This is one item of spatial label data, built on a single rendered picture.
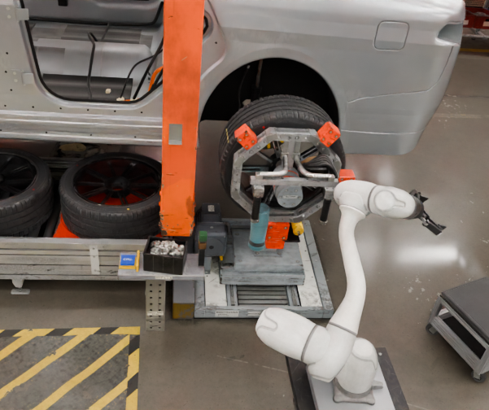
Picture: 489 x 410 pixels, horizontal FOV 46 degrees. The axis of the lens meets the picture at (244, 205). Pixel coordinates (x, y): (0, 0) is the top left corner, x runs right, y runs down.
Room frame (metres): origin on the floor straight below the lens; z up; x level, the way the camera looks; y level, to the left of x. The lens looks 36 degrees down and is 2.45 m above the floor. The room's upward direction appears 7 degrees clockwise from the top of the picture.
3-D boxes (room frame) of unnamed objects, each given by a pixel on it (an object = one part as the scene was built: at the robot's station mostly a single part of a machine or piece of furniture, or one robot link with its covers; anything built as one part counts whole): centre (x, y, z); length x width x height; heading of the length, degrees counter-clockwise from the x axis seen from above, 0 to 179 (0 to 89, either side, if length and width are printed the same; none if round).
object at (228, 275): (2.62, -0.13, 0.13); 0.50 x 0.36 x 0.10; 99
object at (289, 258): (2.62, -0.16, 0.32); 0.40 x 0.30 x 0.28; 99
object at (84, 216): (2.74, 0.76, 0.39); 0.66 x 0.66 x 0.24
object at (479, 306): (2.22, -1.37, 0.17); 0.43 x 0.36 x 0.34; 30
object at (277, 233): (2.49, -0.19, 0.48); 0.16 x 0.12 x 0.17; 9
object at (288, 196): (2.38, -0.20, 0.85); 0.21 x 0.14 x 0.14; 9
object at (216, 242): (2.66, 0.19, 0.26); 0.42 x 0.18 x 0.35; 9
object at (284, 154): (2.32, -0.11, 1.03); 0.19 x 0.18 x 0.11; 9
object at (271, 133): (2.45, -0.19, 0.85); 0.54 x 0.07 x 0.54; 99
